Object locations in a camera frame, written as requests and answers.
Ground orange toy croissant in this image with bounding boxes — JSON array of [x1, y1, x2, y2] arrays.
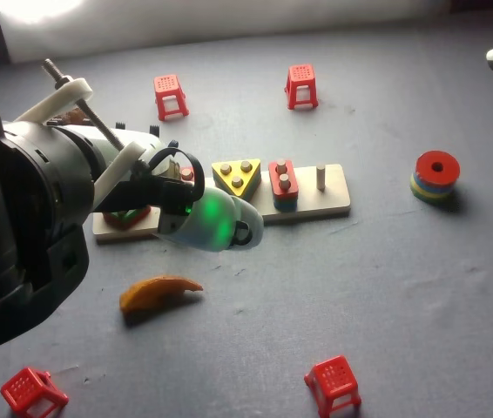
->
[[118, 274, 205, 316]]

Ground oblong block stack, red top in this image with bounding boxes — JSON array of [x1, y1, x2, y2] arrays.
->
[[267, 158, 300, 213]]

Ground coloured rings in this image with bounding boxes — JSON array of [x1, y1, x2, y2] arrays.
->
[[409, 150, 462, 205]]

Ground red toy stool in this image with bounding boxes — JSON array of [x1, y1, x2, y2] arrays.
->
[[152, 73, 190, 122], [303, 354, 362, 418], [0, 367, 70, 414], [284, 64, 320, 111]]

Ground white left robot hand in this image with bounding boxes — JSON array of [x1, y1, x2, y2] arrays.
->
[[61, 119, 266, 253]]

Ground grey table cloth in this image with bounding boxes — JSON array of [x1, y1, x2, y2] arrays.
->
[[0, 8, 493, 418]]

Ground triangular block stack, yellow top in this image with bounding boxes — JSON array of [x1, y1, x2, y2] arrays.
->
[[210, 158, 262, 203]]

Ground white backdrop sheet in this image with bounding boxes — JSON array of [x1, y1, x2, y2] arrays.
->
[[0, 0, 453, 64]]

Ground wooden peg sorter board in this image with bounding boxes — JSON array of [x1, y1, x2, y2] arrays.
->
[[92, 163, 352, 245]]

